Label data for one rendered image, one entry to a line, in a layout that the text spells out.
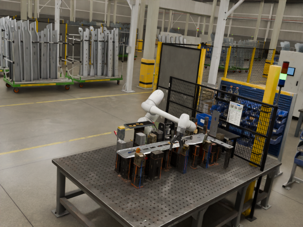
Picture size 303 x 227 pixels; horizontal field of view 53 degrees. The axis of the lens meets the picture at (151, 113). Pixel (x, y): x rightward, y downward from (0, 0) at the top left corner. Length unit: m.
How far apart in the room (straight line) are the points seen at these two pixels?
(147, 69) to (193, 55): 5.49
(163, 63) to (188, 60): 0.70
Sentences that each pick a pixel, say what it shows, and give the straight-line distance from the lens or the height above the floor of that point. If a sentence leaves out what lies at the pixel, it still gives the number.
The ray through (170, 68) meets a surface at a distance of 6.40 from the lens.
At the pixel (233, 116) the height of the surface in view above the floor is 1.26.
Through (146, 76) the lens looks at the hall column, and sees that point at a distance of 11.38.
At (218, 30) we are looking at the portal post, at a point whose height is 2.36.
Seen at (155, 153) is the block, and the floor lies 1.03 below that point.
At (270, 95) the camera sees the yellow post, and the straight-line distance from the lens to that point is 3.92.
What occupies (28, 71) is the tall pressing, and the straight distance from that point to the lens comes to 9.89.
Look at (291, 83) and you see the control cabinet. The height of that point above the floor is 1.08.
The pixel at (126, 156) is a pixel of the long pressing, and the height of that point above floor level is 1.00.
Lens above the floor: 2.30
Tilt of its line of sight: 16 degrees down
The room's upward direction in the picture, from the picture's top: 6 degrees clockwise
